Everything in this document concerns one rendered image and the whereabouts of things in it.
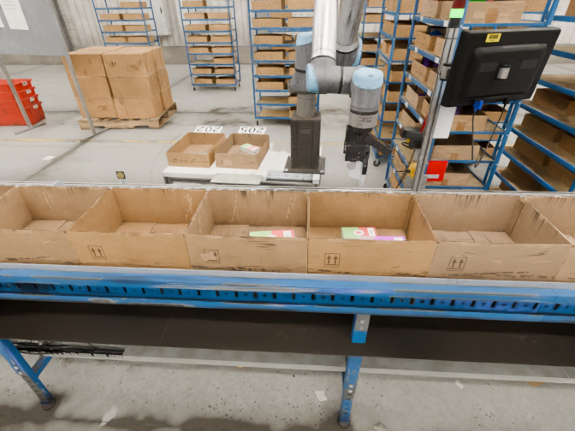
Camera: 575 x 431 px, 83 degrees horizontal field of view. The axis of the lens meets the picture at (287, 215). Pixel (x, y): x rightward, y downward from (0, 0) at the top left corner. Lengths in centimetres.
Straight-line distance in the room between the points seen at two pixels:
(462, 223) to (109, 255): 130
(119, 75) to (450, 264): 517
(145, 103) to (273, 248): 476
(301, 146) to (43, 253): 138
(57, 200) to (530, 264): 174
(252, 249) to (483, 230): 92
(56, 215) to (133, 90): 412
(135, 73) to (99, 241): 448
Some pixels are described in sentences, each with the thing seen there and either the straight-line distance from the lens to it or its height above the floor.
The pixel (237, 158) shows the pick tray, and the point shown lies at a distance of 213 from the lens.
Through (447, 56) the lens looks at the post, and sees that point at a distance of 179.
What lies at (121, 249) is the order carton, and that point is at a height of 98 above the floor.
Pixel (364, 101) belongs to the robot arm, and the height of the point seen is 140.
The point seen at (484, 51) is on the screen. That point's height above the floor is 148.
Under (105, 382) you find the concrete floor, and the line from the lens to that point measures 214.
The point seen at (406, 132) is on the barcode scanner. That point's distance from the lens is 186.
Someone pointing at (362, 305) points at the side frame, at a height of 80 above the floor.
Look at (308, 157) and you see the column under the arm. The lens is 206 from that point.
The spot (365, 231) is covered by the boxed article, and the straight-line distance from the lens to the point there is 128.
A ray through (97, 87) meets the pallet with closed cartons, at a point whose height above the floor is 59.
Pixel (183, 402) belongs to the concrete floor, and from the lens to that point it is 194.
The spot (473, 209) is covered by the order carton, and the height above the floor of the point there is 99.
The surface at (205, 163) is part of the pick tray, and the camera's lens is 220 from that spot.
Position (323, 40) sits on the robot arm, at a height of 155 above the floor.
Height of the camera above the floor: 167
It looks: 34 degrees down
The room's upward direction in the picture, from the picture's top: 1 degrees counter-clockwise
